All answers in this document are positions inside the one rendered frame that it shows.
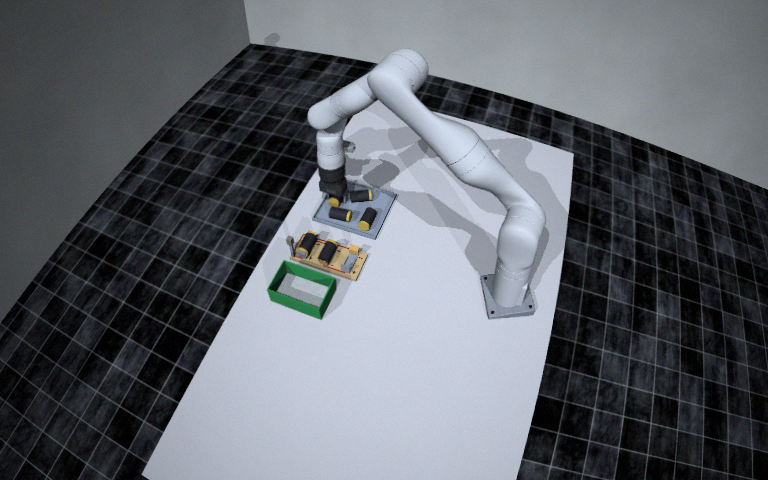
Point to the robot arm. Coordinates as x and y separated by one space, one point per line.
394 81

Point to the green open-top box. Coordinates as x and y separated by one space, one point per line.
303 284

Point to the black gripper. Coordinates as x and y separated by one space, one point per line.
332 169

